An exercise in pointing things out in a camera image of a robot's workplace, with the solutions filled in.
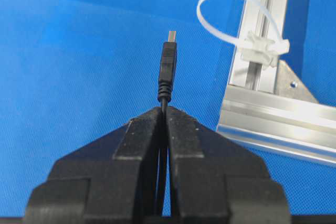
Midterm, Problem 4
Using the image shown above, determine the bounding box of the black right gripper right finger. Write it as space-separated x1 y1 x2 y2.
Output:
166 106 291 223

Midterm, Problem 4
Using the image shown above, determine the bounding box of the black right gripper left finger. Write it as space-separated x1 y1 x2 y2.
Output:
25 107 162 223

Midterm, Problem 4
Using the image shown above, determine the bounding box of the black usb cable wire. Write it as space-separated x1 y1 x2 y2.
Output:
154 30 178 216

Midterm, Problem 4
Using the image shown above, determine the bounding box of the silver aluminium extrusion frame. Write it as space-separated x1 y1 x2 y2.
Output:
217 0 335 166

